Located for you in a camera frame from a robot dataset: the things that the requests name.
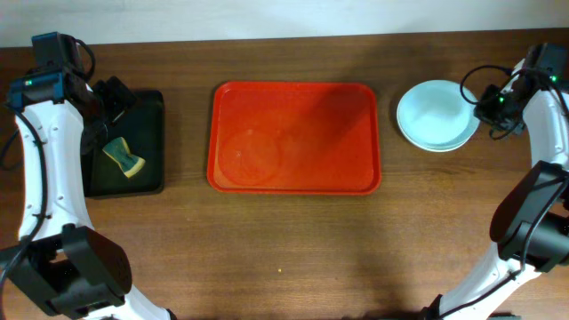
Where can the yellow green sponge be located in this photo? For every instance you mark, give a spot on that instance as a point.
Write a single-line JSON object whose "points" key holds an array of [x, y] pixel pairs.
{"points": [[119, 151]]}

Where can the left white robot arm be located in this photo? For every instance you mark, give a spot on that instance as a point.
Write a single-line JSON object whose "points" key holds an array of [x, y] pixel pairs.
{"points": [[61, 263]]}

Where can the red plastic tray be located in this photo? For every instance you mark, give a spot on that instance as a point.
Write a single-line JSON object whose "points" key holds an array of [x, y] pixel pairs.
{"points": [[294, 138]]}

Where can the light blue plate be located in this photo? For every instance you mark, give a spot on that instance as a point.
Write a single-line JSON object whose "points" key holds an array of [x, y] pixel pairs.
{"points": [[437, 116]]}

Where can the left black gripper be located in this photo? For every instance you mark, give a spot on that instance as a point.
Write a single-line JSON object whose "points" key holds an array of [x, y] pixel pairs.
{"points": [[112, 98]]}

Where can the black plastic tray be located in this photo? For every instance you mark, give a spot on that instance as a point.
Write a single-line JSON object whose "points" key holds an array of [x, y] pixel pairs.
{"points": [[143, 130]]}

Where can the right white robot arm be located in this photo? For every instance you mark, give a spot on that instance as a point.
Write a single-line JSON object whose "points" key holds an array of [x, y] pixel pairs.
{"points": [[527, 239]]}

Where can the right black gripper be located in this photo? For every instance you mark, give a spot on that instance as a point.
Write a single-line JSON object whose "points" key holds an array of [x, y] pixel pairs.
{"points": [[496, 105]]}

